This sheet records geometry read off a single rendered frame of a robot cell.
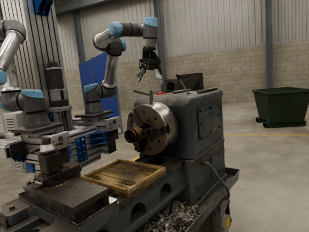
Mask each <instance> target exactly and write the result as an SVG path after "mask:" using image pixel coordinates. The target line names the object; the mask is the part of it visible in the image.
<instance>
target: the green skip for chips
mask: <svg viewBox="0 0 309 232"><path fill-rule="evenodd" d="M252 91H253V93H254V98H255V101H256V106H257V111H258V116H259V117H257V118H256V121H257V122H258V123H260V122H263V126H264V127H265V128H286V127H303V126H306V121H305V120H304V119H305V115H306V112H307V108H308V104H309V89H306V88H298V87H277V88H266V89H255V90H252Z"/></svg>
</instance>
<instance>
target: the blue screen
mask: <svg viewBox="0 0 309 232"><path fill-rule="evenodd" d="M106 62H107V53H106V52H104V53H102V54H100V55H98V56H96V57H94V58H93V57H91V59H90V60H88V61H86V62H84V63H82V64H78V65H79V72H80V81H81V87H82V94H83V100H84V107H85V108H86V101H85V94H84V86H86V85H90V84H95V83H98V84H99V85H101V84H102V81H103V80H104V77H105V70H106ZM115 82H116V84H117V77H116V78H115ZM100 101H101V105H102V107H103V109H104V110H114V113H111V114H109V117H116V116H119V117H120V130H121V133H118V134H122V133H125V132H124V131H123V126H122V118H121V111H120V100H119V93H118V94H117V95H116V96H115V97H112V98H105V99H100Z"/></svg>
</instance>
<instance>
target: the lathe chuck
mask: <svg viewBox="0 0 309 232"><path fill-rule="evenodd" d="M152 104H153V105H150V103H148V104H142V105H138V106H136V107H135V108H134V109H135V110H136V112H137V113H138V115H139V116H140V118H141V120H142V121H143V123H146V125H145V126H144V127H142V128H141V129H146V128H148V127H149V126H150V127H166V126H167V125H168V129H169V133H163V134H161V135H153V136H150V137H148V138H146V140H145V144H144V148H143V152H142V153H143V154H145V155H148V156H153V155H157V154H159V153H161V152H163V151H164V150H166V149H168V148H169V147H170V146H171V145H172V143H173V141H174V139H175V132H176V130H175V123H174V120H173V118H172V116H171V114H170V113H169V111H168V110H167V109H166V108H165V107H163V106H162V105H160V104H157V103H152ZM130 121H131V119H130V118H129V117H128V119H127V130H128V129H130V126H131V124H130ZM168 145H169V146H168ZM167 146H168V147H167ZM166 147H167V148H166Z"/></svg>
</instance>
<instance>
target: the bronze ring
mask: <svg viewBox="0 0 309 232"><path fill-rule="evenodd" d="M142 138H143V133H142V129H141V128H139V127H138V126H133V127H132V128H130V129H128V130H126V131H125V139H126V141H127V142H129V143H133V142H139V141H141V140H142Z"/></svg>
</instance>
